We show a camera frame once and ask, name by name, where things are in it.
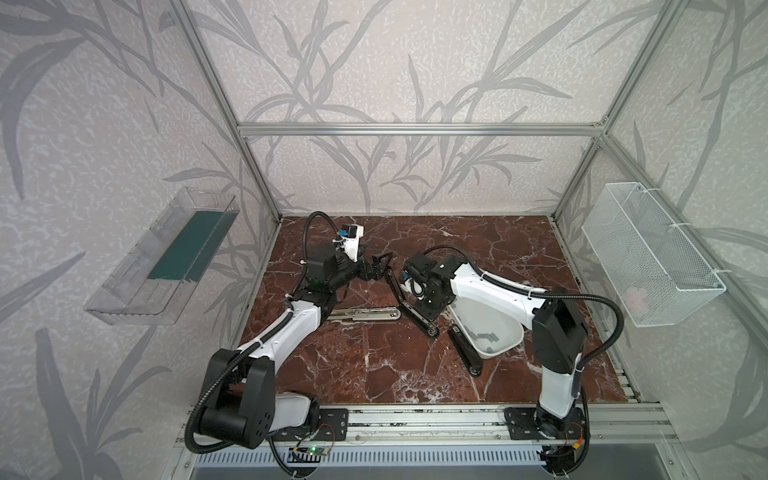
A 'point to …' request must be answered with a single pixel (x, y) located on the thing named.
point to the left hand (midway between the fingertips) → (383, 243)
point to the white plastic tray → (492, 328)
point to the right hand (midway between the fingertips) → (427, 301)
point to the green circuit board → (316, 450)
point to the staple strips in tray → (491, 337)
